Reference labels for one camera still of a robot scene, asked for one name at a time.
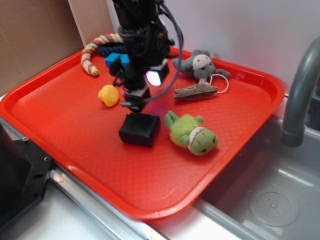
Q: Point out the multicolour braided rope toy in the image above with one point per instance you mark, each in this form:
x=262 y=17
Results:
x=112 y=40

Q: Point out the dark brown leather wallet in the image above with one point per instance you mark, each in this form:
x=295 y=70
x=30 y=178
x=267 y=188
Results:
x=140 y=129

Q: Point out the grey plastic sink basin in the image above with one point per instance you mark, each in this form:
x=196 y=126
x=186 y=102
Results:
x=268 y=191

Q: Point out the brown cardboard panel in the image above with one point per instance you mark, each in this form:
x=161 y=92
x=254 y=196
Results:
x=36 y=34

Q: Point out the red plastic tray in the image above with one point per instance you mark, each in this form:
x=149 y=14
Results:
x=128 y=158

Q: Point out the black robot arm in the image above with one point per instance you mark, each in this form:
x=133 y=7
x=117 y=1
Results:
x=136 y=13

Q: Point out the blue rectangular block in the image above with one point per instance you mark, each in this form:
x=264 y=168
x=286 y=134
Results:
x=113 y=57

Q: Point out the green plush frog toy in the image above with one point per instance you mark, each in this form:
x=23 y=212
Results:
x=187 y=132

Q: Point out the grey plush mouse toy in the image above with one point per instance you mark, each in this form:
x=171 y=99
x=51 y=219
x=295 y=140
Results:
x=200 y=66

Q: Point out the grey toy faucet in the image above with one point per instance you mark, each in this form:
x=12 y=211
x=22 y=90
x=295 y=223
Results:
x=303 y=103

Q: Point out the yellow rubber duck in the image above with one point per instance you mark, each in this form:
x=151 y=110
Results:
x=109 y=95

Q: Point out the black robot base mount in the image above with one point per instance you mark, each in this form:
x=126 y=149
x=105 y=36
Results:
x=24 y=172

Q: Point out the brown wood chip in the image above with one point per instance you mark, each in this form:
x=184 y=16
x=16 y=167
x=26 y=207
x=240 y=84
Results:
x=195 y=92

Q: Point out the dark navy rope toy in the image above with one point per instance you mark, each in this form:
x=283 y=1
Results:
x=107 y=49

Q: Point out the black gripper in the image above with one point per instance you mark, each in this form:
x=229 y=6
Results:
x=148 y=48

